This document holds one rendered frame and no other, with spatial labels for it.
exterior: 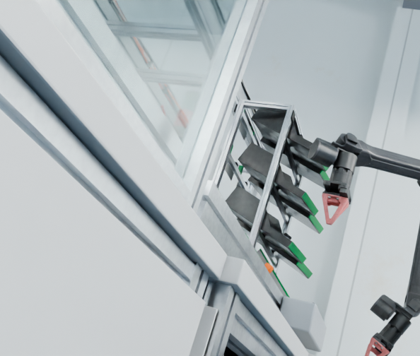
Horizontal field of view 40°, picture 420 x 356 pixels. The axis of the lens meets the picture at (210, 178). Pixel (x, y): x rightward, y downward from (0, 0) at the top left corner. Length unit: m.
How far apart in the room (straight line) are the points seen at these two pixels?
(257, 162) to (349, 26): 4.55
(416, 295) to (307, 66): 4.23
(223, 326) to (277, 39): 5.66
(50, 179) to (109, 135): 0.06
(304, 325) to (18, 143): 0.94
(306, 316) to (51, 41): 0.95
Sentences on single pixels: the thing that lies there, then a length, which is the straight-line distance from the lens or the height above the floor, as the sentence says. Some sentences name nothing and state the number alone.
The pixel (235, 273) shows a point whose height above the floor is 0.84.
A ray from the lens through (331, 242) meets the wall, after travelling 5.11.
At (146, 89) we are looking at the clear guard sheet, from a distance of 0.50.
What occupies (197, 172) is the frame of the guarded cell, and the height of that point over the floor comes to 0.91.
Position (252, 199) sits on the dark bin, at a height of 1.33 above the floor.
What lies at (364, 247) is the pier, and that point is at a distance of 4.86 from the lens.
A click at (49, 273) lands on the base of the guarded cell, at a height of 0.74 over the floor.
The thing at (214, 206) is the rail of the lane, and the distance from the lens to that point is 0.75.
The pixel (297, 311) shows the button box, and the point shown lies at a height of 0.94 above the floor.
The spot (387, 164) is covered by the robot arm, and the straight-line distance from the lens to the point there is 1.71.
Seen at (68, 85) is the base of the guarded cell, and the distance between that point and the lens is 0.35.
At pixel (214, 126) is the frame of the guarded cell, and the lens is 0.62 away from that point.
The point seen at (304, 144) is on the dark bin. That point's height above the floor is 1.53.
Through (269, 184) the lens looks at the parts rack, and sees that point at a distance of 1.75.
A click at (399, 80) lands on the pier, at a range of 5.63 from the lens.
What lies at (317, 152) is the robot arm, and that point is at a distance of 1.53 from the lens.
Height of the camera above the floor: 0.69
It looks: 22 degrees up
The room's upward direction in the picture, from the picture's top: 19 degrees clockwise
